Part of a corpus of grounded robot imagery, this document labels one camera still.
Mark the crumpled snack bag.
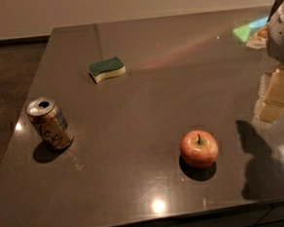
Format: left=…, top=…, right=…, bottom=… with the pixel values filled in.
left=246, top=24, right=268, bottom=50

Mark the green and yellow sponge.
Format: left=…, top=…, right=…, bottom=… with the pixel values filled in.
left=89, top=57, right=125, bottom=84

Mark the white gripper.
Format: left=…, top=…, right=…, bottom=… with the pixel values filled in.
left=253, top=1, right=284, bottom=123

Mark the red apple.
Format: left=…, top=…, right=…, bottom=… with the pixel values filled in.
left=179, top=130, right=219, bottom=169

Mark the dark upright post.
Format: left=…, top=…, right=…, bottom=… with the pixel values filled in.
left=268, top=0, right=284, bottom=20

